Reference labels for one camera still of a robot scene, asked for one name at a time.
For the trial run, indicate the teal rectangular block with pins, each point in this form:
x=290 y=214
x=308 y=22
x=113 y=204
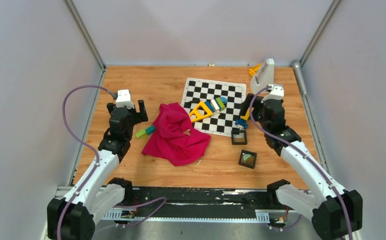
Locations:
x=150 y=130

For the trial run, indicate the yellow triangle block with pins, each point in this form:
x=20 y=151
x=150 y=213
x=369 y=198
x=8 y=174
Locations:
x=201 y=111

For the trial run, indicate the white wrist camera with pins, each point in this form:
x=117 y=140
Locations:
x=274 y=92
x=124 y=100

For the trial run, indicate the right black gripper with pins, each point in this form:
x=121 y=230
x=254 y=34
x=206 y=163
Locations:
x=246 y=104

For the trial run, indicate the black white chessboard mat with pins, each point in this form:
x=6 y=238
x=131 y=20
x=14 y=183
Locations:
x=197 y=90

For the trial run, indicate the yellow toy behind metronome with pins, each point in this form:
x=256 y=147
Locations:
x=252 y=71

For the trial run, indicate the grey metal pipe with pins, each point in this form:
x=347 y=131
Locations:
x=297 y=69

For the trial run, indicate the white metronome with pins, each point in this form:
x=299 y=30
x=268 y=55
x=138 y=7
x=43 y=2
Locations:
x=264 y=76

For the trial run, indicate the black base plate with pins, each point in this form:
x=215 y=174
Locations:
x=188 y=203

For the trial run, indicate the small black frame box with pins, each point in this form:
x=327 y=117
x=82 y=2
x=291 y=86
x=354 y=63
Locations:
x=238 y=137

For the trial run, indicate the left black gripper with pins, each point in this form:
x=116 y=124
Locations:
x=139 y=117

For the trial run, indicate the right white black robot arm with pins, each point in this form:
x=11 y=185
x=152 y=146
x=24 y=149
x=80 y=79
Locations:
x=334 y=211

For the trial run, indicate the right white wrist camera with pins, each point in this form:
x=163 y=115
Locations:
x=274 y=92

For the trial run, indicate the green rectangular block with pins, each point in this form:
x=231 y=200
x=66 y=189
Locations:
x=141 y=133

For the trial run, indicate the magenta red garment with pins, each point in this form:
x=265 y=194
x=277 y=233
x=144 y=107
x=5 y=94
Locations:
x=175 y=139

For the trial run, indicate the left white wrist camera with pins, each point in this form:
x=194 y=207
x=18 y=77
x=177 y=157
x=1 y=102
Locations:
x=124 y=100

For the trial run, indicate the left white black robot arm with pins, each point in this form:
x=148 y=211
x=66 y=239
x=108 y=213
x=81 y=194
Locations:
x=76 y=214

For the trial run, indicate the green round brooch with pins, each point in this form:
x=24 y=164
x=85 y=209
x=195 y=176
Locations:
x=247 y=158

